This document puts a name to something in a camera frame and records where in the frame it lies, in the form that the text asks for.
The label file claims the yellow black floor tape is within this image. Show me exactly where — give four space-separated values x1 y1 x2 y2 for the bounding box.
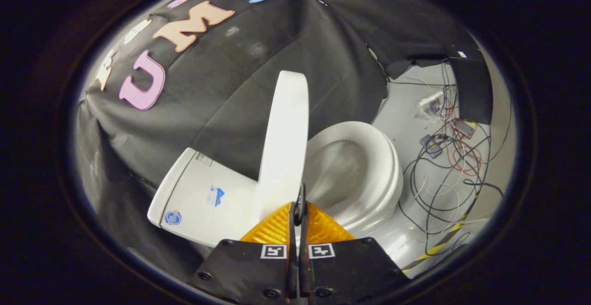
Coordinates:
402 222 467 273

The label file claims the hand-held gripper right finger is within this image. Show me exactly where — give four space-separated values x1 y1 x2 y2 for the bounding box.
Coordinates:
298 202 411 302

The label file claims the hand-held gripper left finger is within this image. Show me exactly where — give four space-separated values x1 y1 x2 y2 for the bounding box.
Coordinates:
192 202 298 302

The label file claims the white toilet seat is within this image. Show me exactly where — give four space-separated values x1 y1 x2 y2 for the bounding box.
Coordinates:
302 121 404 232

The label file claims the tangle of floor cables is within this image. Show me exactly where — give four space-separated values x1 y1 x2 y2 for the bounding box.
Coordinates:
398 58 513 255

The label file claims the black lid handle knob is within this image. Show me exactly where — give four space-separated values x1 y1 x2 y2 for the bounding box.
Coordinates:
294 183 308 226

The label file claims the black backdrop cloth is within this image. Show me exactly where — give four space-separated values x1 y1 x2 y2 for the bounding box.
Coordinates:
74 0 493 287

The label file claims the white toilet lid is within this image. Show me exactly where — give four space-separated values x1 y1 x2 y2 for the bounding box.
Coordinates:
253 70 309 225

